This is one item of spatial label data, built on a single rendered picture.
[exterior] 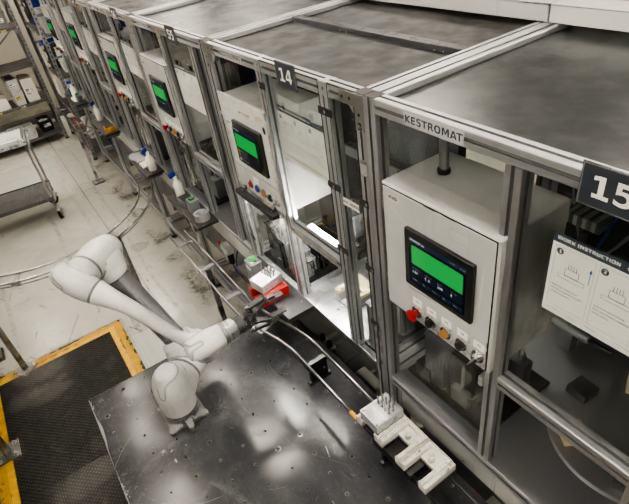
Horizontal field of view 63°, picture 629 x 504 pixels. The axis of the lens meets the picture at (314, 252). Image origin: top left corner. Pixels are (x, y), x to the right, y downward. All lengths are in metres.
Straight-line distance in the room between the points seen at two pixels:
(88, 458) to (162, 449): 1.10
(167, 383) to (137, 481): 0.40
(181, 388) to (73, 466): 1.31
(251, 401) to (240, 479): 0.37
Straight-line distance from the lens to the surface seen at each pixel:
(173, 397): 2.28
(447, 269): 1.38
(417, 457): 1.93
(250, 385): 2.45
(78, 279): 2.11
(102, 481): 3.29
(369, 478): 2.11
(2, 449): 3.67
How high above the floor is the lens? 2.52
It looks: 36 degrees down
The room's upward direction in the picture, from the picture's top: 10 degrees counter-clockwise
